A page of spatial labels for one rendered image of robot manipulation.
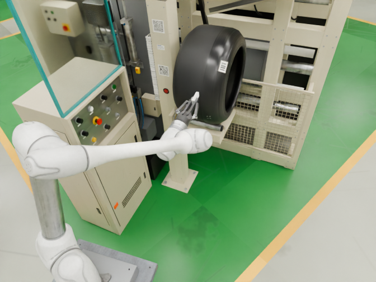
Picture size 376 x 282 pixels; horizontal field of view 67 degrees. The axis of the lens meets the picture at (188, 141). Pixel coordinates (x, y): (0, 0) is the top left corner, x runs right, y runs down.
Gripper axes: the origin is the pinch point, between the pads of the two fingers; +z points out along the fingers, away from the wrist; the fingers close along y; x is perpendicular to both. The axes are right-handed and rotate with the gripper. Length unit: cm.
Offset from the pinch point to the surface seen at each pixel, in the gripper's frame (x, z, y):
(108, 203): 74, -51, 54
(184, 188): 126, 2, 24
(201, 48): -16.7, 20.5, 3.6
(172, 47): -7.8, 28.6, 26.2
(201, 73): -9.3, 9.7, -0.5
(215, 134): 40.8, 9.1, -6.8
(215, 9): -13, 66, 12
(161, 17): -26.9, 28.6, 29.7
